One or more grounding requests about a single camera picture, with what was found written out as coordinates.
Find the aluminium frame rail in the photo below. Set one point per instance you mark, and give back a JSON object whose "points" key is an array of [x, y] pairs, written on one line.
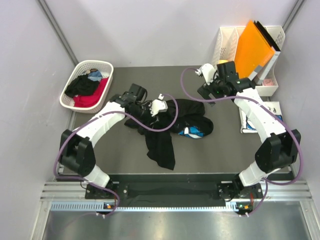
{"points": [[59, 191]]}

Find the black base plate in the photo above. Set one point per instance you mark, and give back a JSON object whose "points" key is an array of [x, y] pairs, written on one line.
{"points": [[180, 189]]}

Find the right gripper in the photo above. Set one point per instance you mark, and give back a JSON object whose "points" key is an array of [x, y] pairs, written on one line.
{"points": [[206, 90]]}

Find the black folder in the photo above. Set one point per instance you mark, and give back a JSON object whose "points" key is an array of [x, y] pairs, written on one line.
{"points": [[267, 36]]}

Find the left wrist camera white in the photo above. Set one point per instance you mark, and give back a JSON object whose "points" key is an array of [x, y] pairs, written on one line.
{"points": [[158, 105]]}

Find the black brushstroke print t-shirt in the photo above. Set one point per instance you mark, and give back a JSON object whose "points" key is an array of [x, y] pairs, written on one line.
{"points": [[85, 84]]}

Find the yellow sponge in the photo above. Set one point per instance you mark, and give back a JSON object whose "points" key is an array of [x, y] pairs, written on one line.
{"points": [[223, 61]]}

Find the orange folder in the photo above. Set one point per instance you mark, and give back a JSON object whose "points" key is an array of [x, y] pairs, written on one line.
{"points": [[253, 52]]}

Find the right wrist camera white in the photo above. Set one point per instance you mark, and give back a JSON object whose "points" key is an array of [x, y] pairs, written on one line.
{"points": [[206, 71]]}

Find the white grey binder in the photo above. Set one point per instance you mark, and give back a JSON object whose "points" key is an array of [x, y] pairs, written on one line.
{"points": [[261, 72]]}

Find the black daisy print t-shirt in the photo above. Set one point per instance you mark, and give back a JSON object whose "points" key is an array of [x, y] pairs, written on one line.
{"points": [[191, 123]]}

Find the red t-shirt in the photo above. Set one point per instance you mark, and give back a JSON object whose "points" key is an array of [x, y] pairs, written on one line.
{"points": [[82, 101]]}

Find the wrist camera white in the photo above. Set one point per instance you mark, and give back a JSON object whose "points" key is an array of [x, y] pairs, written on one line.
{"points": [[158, 105], [206, 71]]}

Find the white laundry basket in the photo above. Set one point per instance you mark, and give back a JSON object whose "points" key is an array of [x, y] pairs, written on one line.
{"points": [[106, 69]]}

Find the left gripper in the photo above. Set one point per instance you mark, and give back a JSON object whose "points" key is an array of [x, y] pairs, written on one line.
{"points": [[149, 116]]}

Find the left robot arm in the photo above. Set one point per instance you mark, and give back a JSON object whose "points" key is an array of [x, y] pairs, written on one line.
{"points": [[77, 147]]}

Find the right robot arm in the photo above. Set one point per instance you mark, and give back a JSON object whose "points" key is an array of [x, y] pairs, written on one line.
{"points": [[279, 146]]}

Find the grey cable duct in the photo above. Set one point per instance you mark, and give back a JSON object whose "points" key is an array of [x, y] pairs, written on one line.
{"points": [[100, 206]]}

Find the pink small item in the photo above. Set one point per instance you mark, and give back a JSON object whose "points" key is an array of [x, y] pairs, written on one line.
{"points": [[267, 82]]}

